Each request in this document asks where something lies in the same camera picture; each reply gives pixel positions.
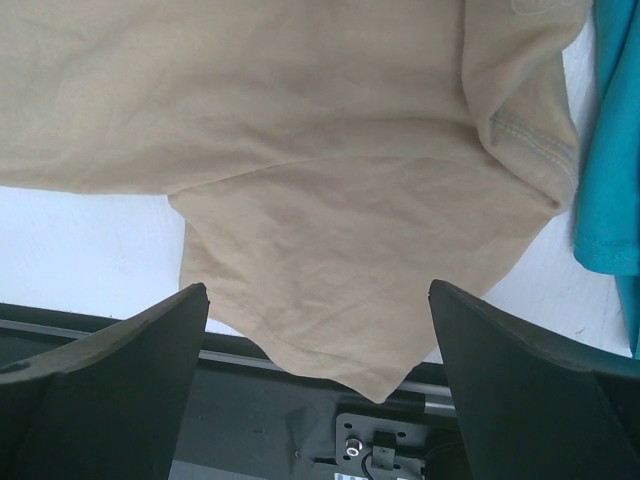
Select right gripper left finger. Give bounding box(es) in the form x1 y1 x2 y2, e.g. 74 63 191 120
1 284 209 479

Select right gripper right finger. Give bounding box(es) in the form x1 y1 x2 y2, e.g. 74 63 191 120
429 280 639 479

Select beige t shirt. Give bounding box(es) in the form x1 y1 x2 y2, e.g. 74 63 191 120
0 0 596 405

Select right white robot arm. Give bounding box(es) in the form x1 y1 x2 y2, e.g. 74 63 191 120
1 281 639 479

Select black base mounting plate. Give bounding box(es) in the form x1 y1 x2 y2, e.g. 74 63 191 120
1 304 471 479

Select folded teal t shirt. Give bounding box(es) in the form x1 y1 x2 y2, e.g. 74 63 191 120
574 1 639 359

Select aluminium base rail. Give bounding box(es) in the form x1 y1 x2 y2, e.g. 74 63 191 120
0 319 456 414

